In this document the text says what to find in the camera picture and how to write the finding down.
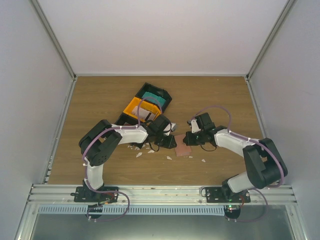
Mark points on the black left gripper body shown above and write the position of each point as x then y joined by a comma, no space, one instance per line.
162,142

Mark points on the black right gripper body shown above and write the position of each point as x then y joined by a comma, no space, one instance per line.
196,141

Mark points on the yellow bin with white cards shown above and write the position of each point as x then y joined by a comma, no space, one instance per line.
146,109

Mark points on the black bin with red cards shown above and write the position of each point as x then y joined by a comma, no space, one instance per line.
126,120

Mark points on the black bin with teal cards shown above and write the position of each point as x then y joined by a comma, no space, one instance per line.
156,93

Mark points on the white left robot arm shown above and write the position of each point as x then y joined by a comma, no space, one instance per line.
101,141

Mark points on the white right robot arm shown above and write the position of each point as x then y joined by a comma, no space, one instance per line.
263,162

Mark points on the stack of white cards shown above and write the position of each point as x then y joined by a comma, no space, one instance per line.
143,114

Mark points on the stack of teal cards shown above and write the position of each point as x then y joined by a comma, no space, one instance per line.
154,98

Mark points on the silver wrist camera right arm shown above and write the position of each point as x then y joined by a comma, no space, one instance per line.
193,125

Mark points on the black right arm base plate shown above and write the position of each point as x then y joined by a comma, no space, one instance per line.
219,194

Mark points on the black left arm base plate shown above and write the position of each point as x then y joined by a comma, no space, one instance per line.
83,194

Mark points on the aluminium front rail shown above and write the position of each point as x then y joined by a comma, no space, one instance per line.
158,195

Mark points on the grey slotted cable duct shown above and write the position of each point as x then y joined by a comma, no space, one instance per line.
198,210

